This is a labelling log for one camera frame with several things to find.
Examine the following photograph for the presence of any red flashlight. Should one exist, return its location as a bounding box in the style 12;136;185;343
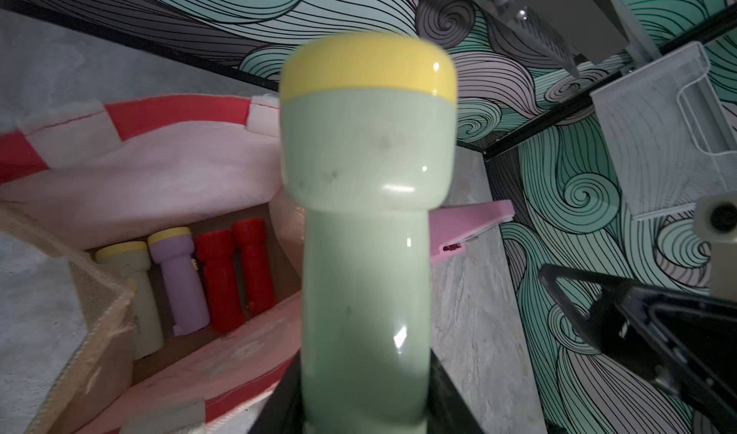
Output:
194;230;246;333
232;218;276;315

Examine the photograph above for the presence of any pale green flashlight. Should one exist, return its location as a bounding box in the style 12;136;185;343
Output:
95;241;164;360
279;33;457;433

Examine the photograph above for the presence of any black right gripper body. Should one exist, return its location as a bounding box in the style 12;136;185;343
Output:
600;283;736;428

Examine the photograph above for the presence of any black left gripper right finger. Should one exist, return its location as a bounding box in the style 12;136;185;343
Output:
427;351;484;434

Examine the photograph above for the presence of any pink metronome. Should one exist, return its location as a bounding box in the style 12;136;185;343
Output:
429;200;516;264

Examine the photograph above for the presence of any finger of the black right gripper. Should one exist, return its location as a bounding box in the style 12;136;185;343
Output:
539;264;633;353

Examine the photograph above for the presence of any red canvas tote bag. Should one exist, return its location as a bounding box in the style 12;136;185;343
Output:
1;94;301;433

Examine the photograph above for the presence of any purple flashlight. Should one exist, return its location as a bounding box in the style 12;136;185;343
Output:
147;227;210;336

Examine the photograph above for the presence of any clear plastic wall bin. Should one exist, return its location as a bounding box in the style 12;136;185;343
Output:
591;41;736;220

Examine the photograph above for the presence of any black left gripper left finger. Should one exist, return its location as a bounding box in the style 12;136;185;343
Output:
249;353;304;434

